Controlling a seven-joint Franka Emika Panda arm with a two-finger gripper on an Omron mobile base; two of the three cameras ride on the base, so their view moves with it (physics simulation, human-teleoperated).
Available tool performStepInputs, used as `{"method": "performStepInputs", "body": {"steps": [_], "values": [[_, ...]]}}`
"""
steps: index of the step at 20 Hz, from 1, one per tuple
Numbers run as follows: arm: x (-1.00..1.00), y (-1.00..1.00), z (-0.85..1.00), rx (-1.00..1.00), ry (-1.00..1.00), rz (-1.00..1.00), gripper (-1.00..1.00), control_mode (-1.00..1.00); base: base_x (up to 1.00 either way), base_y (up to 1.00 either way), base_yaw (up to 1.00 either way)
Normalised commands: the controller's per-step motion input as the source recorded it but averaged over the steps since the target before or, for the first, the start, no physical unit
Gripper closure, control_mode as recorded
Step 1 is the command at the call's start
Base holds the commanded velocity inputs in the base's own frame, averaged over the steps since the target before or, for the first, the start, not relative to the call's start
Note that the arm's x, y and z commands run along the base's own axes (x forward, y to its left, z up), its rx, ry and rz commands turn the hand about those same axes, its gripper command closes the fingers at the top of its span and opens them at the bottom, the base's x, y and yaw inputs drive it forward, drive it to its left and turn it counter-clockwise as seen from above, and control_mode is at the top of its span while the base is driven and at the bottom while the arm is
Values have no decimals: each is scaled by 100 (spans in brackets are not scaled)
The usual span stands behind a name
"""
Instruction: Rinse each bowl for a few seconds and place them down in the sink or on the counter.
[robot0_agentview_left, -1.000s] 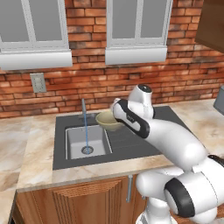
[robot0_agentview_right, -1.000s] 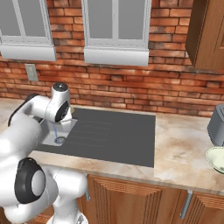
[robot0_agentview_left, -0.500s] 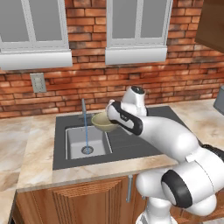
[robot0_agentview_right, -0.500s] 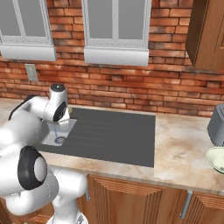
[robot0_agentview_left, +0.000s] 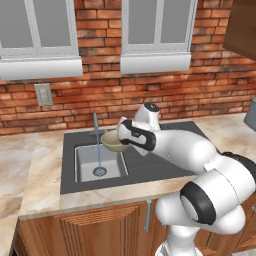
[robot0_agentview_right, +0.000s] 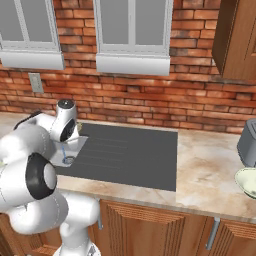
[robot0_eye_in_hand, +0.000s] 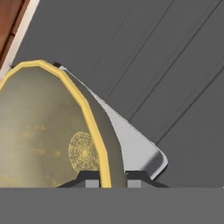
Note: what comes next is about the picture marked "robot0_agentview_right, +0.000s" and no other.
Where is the grey toaster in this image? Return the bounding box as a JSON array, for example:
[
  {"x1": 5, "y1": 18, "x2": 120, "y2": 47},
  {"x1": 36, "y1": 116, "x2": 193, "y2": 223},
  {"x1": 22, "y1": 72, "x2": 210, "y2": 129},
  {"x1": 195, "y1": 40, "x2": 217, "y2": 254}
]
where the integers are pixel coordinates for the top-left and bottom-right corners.
[{"x1": 236, "y1": 118, "x2": 256, "y2": 169}]

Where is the grey cupboard handle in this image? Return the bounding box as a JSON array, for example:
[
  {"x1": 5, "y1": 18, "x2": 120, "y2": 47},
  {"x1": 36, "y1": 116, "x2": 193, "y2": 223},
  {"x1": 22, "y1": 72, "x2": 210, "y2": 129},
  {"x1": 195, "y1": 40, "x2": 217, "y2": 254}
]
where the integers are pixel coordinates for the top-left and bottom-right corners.
[
  {"x1": 94, "y1": 197, "x2": 104, "y2": 231},
  {"x1": 205, "y1": 216, "x2": 221, "y2": 251}
]

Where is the white framed window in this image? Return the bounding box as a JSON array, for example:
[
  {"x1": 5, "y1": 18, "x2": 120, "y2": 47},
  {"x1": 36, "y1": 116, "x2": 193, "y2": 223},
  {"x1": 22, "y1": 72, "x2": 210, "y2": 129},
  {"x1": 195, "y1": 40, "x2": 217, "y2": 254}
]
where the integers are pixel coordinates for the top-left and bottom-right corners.
[
  {"x1": 92, "y1": 0, "x2": 175, "y2": 77},
  {"x1": 0, "y1": 0, "x2": 66, "y2": 71}
]

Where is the brown wooden wall cupboard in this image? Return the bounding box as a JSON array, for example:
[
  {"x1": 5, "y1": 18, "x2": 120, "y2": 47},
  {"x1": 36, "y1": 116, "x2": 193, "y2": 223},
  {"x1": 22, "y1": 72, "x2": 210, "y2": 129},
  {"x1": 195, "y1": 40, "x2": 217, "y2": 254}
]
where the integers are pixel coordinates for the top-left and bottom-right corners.
[{"x1": 211, "y1": 0, "x2": 256, "y2": 81}]

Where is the dark grey sink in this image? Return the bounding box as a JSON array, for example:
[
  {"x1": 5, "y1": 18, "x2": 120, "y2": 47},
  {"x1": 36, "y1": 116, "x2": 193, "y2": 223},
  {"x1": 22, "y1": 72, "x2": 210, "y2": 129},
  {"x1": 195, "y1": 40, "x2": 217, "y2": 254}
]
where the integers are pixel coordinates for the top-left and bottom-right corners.
[{"x1": 49, "y1": 122, "x2": 179, "y2": 193}]

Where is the brown wooden cupboard door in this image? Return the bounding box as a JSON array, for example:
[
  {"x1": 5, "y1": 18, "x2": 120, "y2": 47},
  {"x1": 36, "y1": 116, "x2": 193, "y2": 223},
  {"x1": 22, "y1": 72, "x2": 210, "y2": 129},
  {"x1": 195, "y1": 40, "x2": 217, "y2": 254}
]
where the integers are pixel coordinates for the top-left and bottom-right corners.
[
  {"x1": 0, "y1": 213, "x2": 68, "y2": 256},
  {"x1": 88, "y1": 199, "x2": 215, "y2": 256},
  {"x1": 205, "y1": 218, "x2": 256, "y2": 256}
]

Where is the pale green bowl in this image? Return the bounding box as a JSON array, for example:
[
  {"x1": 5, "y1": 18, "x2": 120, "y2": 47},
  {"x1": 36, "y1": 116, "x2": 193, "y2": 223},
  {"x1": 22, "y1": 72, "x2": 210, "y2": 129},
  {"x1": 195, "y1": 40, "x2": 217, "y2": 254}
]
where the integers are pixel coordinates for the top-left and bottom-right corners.
[{"x1": 234, "y1": 167, "x2": 256, "y2": 201}]

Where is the grey wall socket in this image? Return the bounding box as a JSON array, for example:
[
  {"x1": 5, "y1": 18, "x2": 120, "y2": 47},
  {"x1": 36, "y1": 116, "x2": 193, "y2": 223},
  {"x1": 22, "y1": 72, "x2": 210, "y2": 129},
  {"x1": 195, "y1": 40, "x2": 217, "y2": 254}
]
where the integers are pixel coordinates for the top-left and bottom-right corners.
[{"x1": 28, "y1": 72, "x2": 45, "y2": 95}]

